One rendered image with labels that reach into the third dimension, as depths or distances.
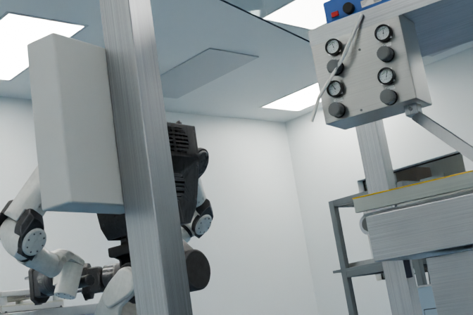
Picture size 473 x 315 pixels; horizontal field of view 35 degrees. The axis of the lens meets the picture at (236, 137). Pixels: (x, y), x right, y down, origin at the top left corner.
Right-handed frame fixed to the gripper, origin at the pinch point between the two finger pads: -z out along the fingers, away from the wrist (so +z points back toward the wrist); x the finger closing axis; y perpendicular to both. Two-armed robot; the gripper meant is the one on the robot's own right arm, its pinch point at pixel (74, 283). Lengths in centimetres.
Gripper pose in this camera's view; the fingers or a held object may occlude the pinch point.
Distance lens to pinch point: 264.8
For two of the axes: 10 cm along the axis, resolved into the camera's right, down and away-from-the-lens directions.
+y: 1.3, 2.1, 9.7
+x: 1.5, 9.6, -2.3
